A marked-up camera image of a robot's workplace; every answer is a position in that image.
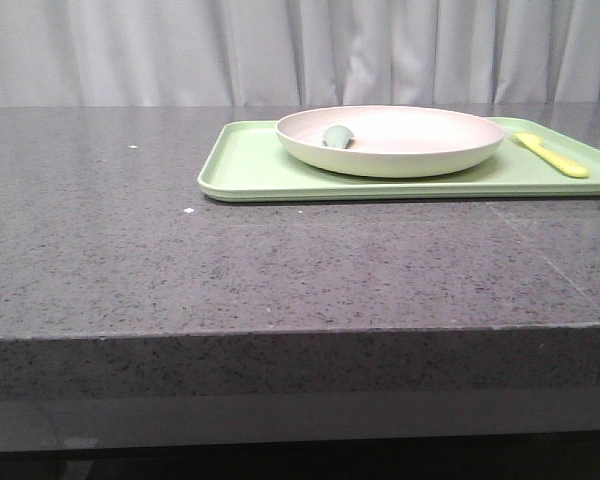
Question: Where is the light green plastic tray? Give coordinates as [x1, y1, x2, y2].
[198, 117, 600, 203]

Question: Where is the yellow plastic fork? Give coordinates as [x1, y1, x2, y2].
[511, 132, 590, 179]

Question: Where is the cream round plate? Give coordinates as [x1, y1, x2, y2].
[276, 105, 505, 178]

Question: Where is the white pleated curtain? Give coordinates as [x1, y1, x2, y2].
[0, 1, 600, 107]

